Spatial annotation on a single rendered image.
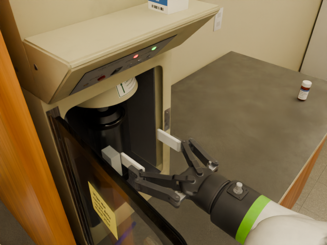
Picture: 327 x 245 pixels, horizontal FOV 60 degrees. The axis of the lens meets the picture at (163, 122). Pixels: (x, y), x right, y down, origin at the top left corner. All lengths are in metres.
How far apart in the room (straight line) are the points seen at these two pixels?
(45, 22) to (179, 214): 0.63
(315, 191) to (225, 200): 1.90
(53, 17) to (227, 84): 1.12
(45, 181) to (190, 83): 1.10
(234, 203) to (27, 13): 0.42
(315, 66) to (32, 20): 3.36
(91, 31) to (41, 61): 0.08
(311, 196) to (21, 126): 2.15
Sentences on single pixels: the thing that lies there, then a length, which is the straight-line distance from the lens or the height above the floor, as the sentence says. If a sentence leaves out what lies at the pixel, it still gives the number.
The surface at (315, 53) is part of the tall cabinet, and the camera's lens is 3.57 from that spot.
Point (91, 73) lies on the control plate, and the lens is 0.41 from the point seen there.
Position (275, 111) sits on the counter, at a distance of 1.33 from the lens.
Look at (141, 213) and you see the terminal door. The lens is 0.33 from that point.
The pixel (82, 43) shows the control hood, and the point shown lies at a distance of 0.40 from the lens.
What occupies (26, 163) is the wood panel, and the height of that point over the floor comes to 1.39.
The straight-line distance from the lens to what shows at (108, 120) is 0.69.
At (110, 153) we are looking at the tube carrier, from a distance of 0.75.
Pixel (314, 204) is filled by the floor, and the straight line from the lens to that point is 2.31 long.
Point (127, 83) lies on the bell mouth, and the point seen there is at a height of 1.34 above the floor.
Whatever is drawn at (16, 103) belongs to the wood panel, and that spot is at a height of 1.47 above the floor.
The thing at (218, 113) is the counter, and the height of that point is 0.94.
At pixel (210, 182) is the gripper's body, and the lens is 0.54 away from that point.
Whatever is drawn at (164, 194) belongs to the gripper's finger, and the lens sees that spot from 0.55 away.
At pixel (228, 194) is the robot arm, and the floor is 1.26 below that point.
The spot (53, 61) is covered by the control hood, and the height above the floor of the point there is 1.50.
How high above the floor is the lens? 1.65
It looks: 38 degrees down
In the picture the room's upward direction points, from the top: straight up
